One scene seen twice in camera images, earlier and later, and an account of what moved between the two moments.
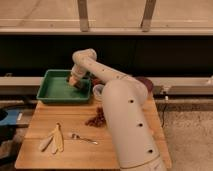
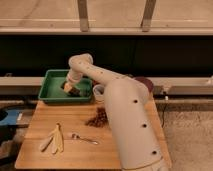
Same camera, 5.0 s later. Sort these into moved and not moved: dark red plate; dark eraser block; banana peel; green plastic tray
Moved: dark eraser block
Not moved: dark red plate; green plastic tray; banana peel
